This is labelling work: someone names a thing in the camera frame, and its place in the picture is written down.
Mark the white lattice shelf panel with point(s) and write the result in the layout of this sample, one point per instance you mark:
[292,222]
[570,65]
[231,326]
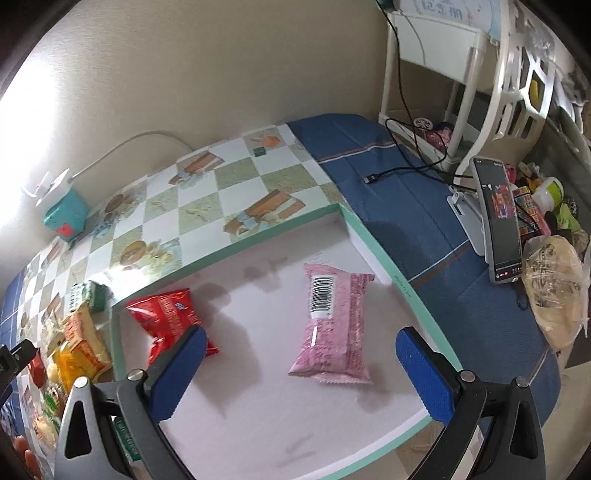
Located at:
[512,60]

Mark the blue bed sheet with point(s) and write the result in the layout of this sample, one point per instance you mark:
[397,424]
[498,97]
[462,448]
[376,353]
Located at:
[415,230]

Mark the checkered printed tablecloth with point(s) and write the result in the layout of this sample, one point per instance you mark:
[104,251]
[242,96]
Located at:
[203,198]

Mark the colourful striped box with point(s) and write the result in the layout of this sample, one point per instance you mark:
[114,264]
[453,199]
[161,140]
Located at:
[531,212]

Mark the teal charger box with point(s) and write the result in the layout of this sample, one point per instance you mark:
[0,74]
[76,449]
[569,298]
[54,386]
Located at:
[64,214]

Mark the pink toy with white wheel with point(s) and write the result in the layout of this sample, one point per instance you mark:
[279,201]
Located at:
[431,131]

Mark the clear plastic bag with bread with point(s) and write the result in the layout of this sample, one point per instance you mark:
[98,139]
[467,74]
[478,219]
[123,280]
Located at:
[554,286]

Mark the pink snack packet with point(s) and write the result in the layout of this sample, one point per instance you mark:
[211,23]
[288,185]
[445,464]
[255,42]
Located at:
[332,341]

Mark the white plastic rack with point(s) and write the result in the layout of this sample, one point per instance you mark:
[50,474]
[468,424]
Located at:
[438,41]

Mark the white wall plug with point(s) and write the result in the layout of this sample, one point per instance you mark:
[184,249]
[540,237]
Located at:
[48,184]

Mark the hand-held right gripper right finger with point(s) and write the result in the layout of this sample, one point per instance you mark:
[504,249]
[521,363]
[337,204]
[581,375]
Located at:
[425,374]

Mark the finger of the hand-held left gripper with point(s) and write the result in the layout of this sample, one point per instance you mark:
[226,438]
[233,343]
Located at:
[14,362]

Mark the white box with green rim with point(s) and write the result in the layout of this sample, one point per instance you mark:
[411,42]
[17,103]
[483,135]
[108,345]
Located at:
[258,406]

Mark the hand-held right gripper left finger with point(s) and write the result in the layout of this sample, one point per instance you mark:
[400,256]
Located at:
[184,360]

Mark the white phone stand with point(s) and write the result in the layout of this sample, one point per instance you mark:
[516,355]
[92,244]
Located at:
[466,217]

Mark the smartphone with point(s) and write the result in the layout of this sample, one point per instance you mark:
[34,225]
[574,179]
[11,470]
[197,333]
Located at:
[503,240]

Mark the white and green bottle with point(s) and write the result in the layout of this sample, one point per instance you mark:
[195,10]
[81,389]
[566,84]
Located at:
[547,194]

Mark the pale printed paper sheet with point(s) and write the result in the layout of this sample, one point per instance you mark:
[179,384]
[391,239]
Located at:
[452,11]

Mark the yellow orange snack packet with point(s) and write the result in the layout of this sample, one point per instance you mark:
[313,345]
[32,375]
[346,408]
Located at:
[69,369]

